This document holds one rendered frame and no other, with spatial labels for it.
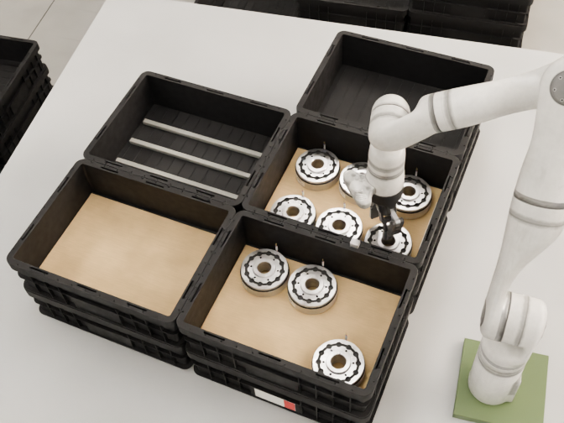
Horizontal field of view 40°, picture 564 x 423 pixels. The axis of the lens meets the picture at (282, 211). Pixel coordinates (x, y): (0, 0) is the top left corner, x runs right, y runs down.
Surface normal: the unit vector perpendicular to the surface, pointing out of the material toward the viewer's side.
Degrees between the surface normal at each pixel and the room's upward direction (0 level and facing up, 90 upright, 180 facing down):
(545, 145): 61
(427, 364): 0
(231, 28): 0
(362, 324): 0
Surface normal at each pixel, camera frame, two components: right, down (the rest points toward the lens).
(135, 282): -0.05, -0.58
